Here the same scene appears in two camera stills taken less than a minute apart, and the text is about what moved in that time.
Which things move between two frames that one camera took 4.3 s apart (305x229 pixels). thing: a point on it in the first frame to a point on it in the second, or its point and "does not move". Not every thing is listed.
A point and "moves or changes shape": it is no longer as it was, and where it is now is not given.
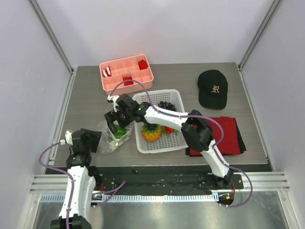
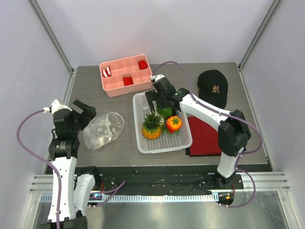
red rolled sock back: x=142 y=64 does not move
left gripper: x=95 y=137 to x=89 y=112
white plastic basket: x=167 y=141 does not move
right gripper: x=116 y=118 to x=157 y=96
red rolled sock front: x=127 y=78 does not move
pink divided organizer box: x=136 y=68 does not move
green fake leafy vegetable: x=121 y=132 moves or changes shape
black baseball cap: x=213 y=88 does not move
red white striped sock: x=106 y=72 does not move
